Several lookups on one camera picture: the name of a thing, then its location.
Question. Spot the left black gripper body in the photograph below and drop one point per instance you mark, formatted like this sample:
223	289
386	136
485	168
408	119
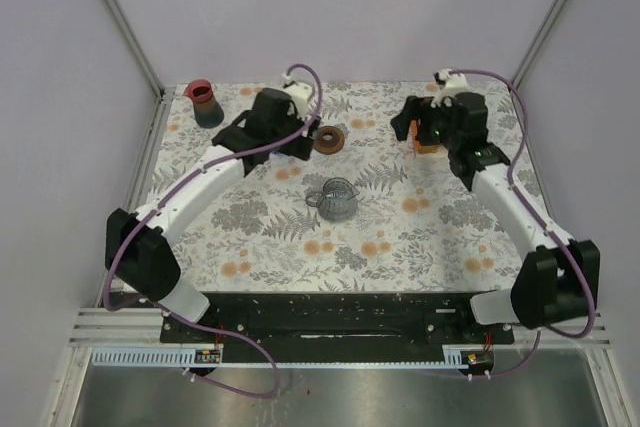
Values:
301	149

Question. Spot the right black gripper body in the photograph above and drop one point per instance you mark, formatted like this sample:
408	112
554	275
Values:
434	125

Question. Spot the orange coffee filter box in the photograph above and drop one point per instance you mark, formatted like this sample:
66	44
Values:
417	147

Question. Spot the brown wooden ring holder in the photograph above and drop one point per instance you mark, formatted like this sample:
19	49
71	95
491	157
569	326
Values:
329	140

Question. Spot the clear glass carafe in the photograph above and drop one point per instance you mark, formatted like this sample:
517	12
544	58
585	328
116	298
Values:
336	201

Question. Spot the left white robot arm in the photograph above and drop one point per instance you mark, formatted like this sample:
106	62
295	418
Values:
139	244

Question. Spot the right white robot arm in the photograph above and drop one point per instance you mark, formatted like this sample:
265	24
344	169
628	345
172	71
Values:
558	279

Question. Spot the red topped dark flask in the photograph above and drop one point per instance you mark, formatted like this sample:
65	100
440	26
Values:
208	114

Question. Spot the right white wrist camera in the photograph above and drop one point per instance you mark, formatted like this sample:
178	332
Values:
450	84

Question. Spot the aluminium frame rail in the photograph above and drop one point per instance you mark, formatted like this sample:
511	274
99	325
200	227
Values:
134	47

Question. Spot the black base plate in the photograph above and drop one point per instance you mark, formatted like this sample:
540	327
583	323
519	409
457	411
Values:
336	326

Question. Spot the white slotted cable duct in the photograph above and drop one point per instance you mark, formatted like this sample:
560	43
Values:
190	357

